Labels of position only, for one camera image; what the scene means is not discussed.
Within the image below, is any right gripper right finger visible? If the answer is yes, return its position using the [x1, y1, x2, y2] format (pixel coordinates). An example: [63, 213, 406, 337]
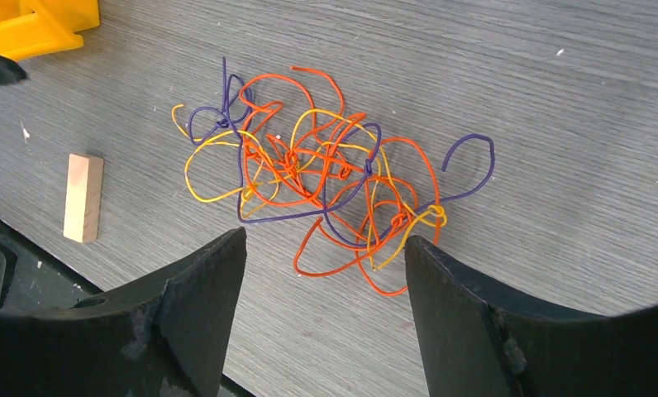
[404, 236, 658, 396]

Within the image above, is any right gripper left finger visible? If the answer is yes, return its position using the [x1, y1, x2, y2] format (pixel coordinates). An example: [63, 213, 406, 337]
[0, 227, 247, 396]

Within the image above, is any coloured cable bundle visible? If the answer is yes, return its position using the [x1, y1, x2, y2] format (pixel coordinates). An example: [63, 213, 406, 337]
[171, 56, 496, 298]

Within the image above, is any orange plastic bin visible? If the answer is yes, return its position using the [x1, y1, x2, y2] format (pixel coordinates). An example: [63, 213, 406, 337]
[0, 0, 100, 61]

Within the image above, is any small wooden block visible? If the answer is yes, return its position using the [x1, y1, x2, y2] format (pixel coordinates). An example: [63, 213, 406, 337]
[63, 154, 104, 243]

